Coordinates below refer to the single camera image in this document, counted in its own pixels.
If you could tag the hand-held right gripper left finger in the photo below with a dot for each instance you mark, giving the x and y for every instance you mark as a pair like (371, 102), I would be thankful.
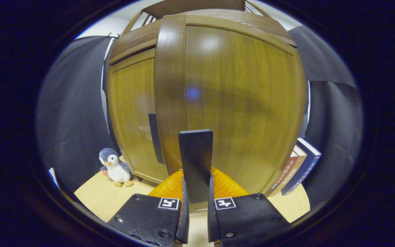
(183, 219)

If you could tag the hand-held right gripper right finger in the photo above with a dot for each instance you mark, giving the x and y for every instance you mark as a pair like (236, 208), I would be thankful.
(212, 219)

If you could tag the wooden shoe cabinet door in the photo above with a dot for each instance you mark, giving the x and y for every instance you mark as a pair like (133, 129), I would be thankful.
(130, 109)
(245, 103)

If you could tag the wooden double-door shoe cabinet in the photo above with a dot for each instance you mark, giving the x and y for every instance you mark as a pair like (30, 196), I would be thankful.
(132, 46)

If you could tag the penguin plush toy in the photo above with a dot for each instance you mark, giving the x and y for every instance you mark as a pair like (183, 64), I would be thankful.
(117, 169)

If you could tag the tan book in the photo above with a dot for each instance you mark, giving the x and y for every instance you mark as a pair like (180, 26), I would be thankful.
(295, 164)

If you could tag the dark blue book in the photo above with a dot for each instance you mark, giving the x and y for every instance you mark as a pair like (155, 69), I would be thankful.
(305, 164)

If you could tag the black backdrop cloth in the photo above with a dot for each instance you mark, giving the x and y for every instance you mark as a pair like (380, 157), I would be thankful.
(70, 113)

